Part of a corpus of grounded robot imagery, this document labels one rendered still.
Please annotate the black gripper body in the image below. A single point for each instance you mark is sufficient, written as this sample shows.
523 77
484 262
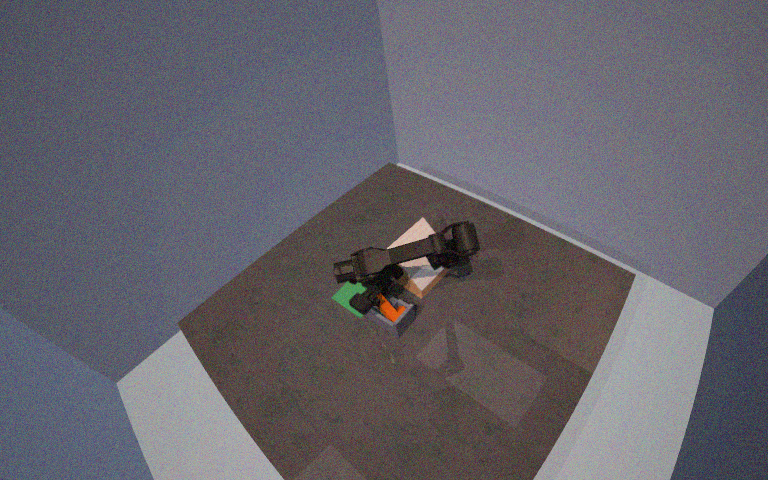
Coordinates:
363 303

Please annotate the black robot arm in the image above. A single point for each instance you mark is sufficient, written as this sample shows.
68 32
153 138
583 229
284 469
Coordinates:
369 263

